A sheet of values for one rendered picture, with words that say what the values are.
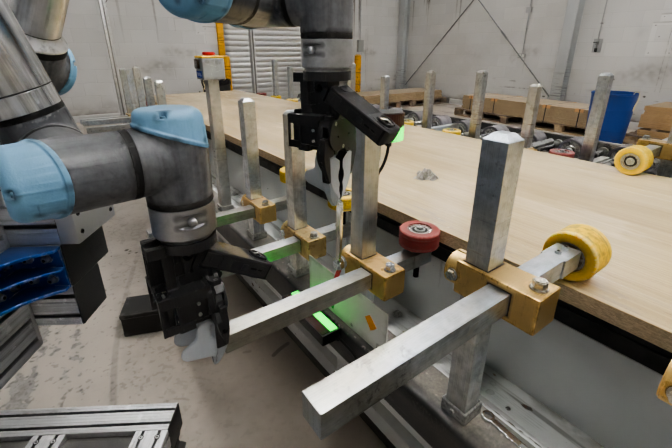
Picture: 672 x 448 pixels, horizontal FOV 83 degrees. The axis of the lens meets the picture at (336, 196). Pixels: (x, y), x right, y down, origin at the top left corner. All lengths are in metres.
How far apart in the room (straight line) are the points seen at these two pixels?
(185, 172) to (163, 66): 8.08
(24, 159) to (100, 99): 8.01
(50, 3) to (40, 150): 0.52
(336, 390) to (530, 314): 0.26
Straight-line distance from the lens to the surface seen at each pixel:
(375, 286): 0.71
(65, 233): 0.85
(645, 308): 0.70
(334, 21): 0.56
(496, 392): 0.89
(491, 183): 0.50
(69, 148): 0.43
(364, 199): 0.68
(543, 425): 0.87
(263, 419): 1.61
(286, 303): 0.64
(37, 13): 0.92
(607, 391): 0.82
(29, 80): 0.54
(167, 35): 8.54
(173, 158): 0.44
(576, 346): 0.80
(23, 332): 0.97
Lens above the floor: 1.24
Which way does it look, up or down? 21 degrees down
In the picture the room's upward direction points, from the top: straight up
